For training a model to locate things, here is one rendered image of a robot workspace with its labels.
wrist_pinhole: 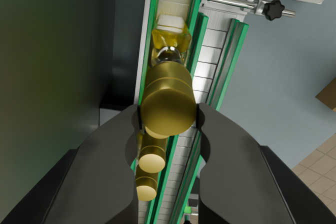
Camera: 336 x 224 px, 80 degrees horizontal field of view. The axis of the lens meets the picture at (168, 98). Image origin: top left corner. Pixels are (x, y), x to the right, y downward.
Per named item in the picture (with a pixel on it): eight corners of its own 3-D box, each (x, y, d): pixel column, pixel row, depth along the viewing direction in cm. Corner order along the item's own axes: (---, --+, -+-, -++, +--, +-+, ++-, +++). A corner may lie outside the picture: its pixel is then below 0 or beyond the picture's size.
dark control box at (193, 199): (180, 174, 85) (181, 192, 78) (199, 177, 86) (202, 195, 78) (177, 187, 89) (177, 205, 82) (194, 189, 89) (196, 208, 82)
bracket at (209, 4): (202, -13, 46) (207, -13, 40) (242, -5, 47) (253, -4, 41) (198, 4, 48) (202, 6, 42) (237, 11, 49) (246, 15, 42)
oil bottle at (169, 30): (158, 12, 43) (149, 31, 24) (184, 16, 43) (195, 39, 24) (155, 39, 45) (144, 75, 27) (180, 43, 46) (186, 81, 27)
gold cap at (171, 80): (143, 61, 15) (134, 87, 11) (192, 60, 15) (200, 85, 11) (147, 103, 16) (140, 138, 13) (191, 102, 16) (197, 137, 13)
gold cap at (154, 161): (143, 129, 28) (138, 151, 24) (168, 132, 28) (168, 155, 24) (140, 148, 30) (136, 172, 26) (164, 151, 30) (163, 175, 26)
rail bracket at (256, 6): (198, -14, 40) (208, -15, 29) (278, 2, 41) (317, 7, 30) (194, 2, 41) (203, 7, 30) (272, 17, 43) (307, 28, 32)
